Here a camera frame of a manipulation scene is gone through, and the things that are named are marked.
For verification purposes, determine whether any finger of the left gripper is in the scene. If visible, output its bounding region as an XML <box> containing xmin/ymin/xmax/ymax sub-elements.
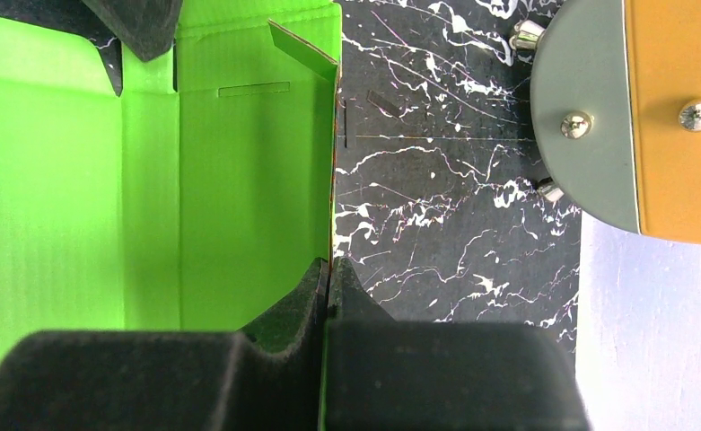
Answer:
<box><xmin>83</xmin><ymin>0</ymin><xmax>183</xmax><ymax>62</ymax></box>

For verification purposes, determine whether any green paper box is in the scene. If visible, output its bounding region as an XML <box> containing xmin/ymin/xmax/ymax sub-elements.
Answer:
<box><xmin>0</xmin><ymin>0</ymin><xmax>344</xmax><ymax>431</ymax></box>

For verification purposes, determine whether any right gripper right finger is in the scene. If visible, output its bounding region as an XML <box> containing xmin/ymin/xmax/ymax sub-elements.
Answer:
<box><xmin>324</xmin><ymin>258</ymin><xmax>589</xmax><ymax>430</ymax></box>

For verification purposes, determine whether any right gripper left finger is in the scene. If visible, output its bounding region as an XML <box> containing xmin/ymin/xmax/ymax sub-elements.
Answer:
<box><xmin>0</xmin><ymin>259</ymin><xmax>329</xmax><ymax>430</ymax></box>

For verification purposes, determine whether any round three-drawer storage cabinet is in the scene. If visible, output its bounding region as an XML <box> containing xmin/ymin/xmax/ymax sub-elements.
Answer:
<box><xmin>510</xmin><ymin>0</ymin><xmax>701</xmax><ymax>244</ymax></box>

